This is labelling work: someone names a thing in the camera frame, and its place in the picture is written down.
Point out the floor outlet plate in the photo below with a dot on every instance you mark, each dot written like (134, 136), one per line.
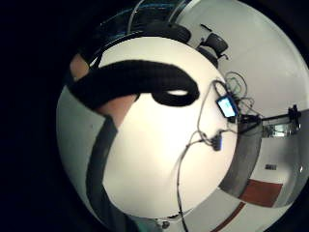
(270, 167)

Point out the black camera stand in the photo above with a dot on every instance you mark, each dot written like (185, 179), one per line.
(277, 117)

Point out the black office chair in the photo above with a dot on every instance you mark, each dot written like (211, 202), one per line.
(216, 43)

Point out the smartphone with lit screen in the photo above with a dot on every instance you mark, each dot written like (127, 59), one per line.
(226, 106)

